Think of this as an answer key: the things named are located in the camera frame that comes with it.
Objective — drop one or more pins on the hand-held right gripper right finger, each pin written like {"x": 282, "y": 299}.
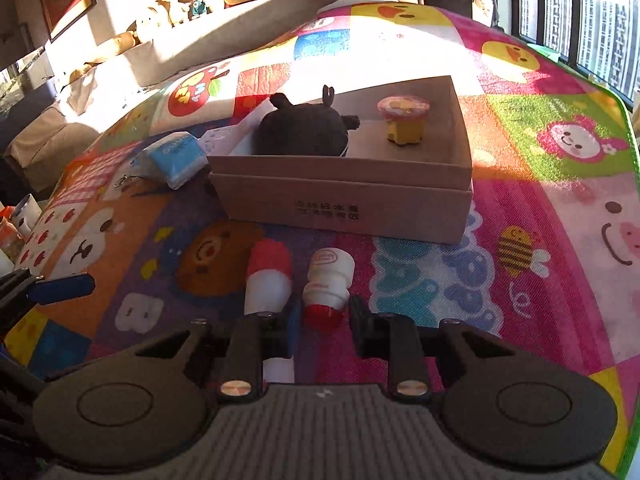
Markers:
{"x": 407, "y": 350}

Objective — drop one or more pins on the pink cardboard box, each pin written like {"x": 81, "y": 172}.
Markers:
{"x": 340, "y": 200}

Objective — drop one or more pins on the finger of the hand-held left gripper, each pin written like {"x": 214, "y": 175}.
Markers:
{"x": 60, "y": 287}

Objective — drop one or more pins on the white cup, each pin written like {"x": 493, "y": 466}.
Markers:
{"x": 25, "y": 217}

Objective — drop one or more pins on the colourful cartoon play mat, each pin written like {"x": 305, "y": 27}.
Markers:
{"x": 525, "y": 235}

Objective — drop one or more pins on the brown plush toy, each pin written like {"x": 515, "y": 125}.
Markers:
{"x": 120, "y": 44}

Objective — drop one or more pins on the small white drink bottle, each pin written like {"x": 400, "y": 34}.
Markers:
{"x": 327, "y": 285}

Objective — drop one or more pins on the red and white foam rocket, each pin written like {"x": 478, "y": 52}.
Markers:
{"x": 270, "y": 285}

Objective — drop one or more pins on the beige sofa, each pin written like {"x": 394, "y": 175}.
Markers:
{"x": 200, "y": 45}

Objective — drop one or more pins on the white power strip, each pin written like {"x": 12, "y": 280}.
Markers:
{"x": 220, "y": 142}

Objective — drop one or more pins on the black plush toy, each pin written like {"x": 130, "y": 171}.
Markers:
{"x": 300, "y": 130}

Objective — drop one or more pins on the cream plush toy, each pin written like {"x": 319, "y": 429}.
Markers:
{"x": 172, "y": 10}
{"x": 149, "y": 25}

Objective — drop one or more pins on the blue tissue pack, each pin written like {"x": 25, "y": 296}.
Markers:
{"x": 175, "y": 160}

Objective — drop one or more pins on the orange bottle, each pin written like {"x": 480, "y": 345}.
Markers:
{"x": 10, "y": 237}

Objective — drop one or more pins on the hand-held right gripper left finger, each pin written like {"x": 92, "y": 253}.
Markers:
{"x": 250, "y": 345}

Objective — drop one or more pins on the yellow toy with pink lid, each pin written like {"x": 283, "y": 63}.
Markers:
{"x": 404, "y": 120}

